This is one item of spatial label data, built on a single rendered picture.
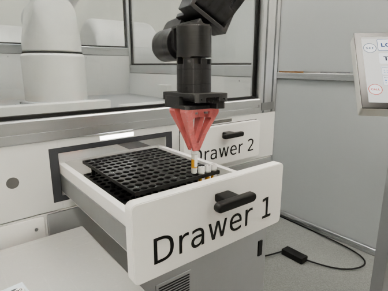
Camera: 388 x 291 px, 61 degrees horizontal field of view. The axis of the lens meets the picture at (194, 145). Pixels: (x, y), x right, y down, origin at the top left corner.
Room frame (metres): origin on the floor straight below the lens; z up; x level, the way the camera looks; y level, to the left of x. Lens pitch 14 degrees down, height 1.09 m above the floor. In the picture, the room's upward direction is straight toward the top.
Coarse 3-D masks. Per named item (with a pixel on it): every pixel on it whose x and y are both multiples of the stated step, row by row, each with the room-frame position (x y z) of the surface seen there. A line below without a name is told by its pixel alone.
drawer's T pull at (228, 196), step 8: (224, 192) 0.44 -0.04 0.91; (232, 192) 0.44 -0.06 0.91; (248, 192) 0.44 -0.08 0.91; (216, 200) 0.43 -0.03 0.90; (224, 200) 0.41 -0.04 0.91; (232, 200) 0.41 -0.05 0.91; (240, 200) 0.42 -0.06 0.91; (248, 200) 0.43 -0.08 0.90; (216, 208) 0.40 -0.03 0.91; (224, 208) 0.40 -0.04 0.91; (232, 208) 0.41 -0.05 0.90
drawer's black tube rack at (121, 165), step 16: (96, 160) 0.65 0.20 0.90; (112, 160) 0.65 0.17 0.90; (128, 160) 0.65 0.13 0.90; (144, 160) 0.65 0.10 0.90; (160, 160) 0.65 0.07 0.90; (176, 160) 0.65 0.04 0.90; (96, 176) 0.63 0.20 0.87; (112, 176) 0.55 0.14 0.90; (128, 176) 0.55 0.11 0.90; (144, 176) 0.56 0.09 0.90; (160, 176) 0.55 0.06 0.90; (176, 176) 0.56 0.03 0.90; (112, 192) 0.54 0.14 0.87; (128, 192) 0.54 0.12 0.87
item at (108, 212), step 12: (96, 156) 0.70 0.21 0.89; (60, 168) 0.64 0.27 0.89; (72, 168) 0.61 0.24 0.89; (84, 168) 0.68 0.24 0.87; (228, 168) 0.61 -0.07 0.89; (72, 180) 0.58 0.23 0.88; (84, 180) 0.54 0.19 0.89; (72, 192) 0.58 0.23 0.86; (84, 192) 0.53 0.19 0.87; (96, 192) 0.49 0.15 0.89; (84, 204) 0.53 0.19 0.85; (96, 204) 0.49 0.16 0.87; (108, 204) 0.46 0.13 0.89; (120, 204) 0.44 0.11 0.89; (96, 216) 0.49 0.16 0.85; (108, 216) 0.45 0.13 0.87; (120, 216) 0.42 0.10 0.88; (108, 228) 0.45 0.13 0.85; (120, 228) 0.42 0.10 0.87; (120, 240) 0.42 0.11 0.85
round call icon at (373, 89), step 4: (368, 84) 1.06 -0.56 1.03; (372, 84) 1.06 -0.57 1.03; (376, 84) 1.06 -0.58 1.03; (380, 84) 1.05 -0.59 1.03; (368, 88) 1.05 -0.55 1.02; (372, 88) 1.05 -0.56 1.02; (376, 88) 1.05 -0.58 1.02; (380, 88) 1.04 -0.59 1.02; (368, 92) 1.04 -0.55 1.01; (372, 92) 1.04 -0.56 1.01; (376, 92) 1.04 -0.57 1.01; (380, 92) 1.04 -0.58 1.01
